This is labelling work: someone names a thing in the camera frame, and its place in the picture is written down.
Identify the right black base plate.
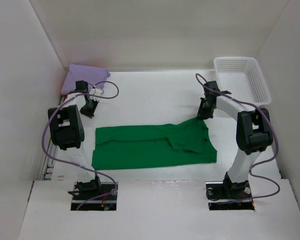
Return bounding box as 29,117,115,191
205,182,255,211

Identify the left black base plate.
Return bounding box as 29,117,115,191
68,182,118,212

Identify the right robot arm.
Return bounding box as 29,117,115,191
197,81,274,201

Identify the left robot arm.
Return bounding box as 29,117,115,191
47,80,99,168

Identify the aluminium rail left edge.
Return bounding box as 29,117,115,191
38,94,73,181

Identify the green t-shirt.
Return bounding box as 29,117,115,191
91,118,217,170

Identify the white plastic bin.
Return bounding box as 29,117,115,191
213,56,272,107

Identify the lavender t-shirt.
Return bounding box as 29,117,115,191
60,64,111,93

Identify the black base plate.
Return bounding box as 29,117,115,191
205,182,255,211
68,182,118,212

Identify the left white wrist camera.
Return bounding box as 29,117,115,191
90,88,104,96

